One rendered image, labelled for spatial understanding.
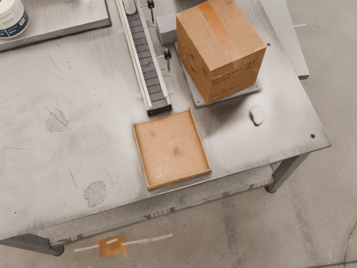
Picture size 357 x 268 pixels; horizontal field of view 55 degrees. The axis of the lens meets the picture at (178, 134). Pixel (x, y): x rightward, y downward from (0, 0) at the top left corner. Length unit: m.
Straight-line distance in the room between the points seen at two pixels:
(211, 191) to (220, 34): 0.98
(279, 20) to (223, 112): 0.59
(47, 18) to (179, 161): 0.98
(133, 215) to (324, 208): 1.18
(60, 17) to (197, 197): 1.19
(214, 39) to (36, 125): 0.85
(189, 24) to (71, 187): 0.81
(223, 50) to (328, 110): 1.44
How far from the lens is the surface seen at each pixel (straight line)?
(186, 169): 1.42
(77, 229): 2.08
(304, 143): 1.54
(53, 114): 1.64
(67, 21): 1.85
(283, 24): 1.85
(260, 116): 1.52
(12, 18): 1.83
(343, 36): 3.05
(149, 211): 2.02
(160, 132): 1.48
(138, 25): 1.75
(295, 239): 2.29
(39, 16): 1.92
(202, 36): 1.38
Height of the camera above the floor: 2.19
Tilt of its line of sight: 66 degrees down
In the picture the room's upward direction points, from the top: 5 degrees counter-clockwise
